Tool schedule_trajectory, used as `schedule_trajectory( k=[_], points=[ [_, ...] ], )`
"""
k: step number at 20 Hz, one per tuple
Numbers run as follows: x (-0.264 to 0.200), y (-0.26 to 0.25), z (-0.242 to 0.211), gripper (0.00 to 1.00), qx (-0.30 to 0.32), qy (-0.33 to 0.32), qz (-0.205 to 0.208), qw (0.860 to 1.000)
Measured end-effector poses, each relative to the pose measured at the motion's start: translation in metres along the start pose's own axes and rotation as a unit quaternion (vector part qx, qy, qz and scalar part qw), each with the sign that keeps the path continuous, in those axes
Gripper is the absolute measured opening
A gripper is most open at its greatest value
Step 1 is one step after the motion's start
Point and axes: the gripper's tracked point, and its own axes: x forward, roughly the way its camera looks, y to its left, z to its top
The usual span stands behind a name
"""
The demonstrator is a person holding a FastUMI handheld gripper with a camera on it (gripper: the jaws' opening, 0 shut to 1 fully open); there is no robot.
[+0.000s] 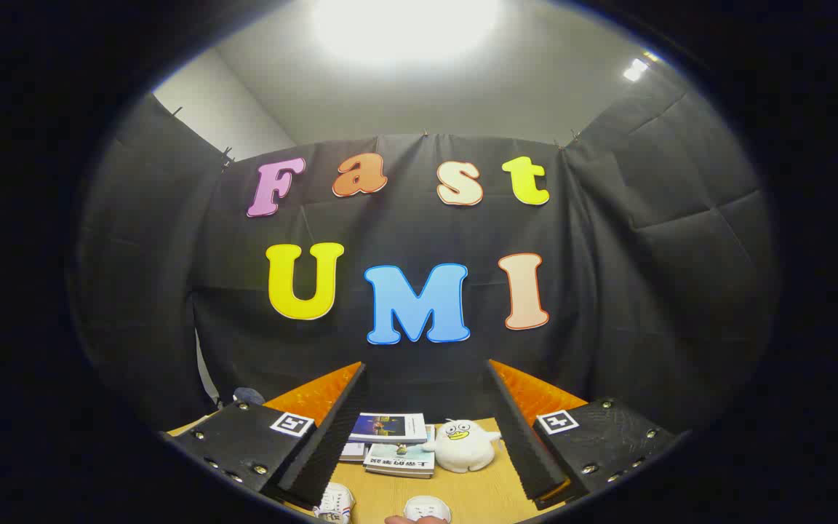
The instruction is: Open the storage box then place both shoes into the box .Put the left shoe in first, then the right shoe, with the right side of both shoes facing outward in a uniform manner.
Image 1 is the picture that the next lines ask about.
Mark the plain white book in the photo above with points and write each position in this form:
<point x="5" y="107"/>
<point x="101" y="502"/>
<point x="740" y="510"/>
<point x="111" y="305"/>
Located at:
<point x="353" y="451"/>

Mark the large bright ceiling light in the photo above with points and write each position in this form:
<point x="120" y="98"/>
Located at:
<point x="404" y="25"/>

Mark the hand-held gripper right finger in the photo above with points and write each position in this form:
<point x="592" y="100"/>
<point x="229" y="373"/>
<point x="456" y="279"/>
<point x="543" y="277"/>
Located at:
<point x="524" y="437"/>

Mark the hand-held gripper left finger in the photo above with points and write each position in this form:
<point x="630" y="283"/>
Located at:
<point x="324" y="437"/>

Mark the book with pale sky cover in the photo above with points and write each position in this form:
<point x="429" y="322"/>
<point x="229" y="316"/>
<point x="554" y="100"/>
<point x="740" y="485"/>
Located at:
<point x="401" y="458"/>

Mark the grey penguin plush toy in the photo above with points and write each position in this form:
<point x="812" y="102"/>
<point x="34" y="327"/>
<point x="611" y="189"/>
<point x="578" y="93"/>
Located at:
<point x="248" y="396"/>

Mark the white duck plush toy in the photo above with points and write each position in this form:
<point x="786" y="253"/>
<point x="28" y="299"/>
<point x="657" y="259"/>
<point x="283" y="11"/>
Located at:
<point x="463" y="445"/>

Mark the book with blue photo cover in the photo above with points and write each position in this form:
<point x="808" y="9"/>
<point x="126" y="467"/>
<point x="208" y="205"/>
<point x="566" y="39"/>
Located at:
<point x="390" y="427"/>

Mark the small rectangular ceiling light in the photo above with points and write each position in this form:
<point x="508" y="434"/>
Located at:
<point x="636" y="69"/>

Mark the white striped canvas shoe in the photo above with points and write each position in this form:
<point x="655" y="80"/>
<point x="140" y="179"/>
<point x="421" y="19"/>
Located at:
<point x="428" y="508"/>
<point x="335" y="503"/>

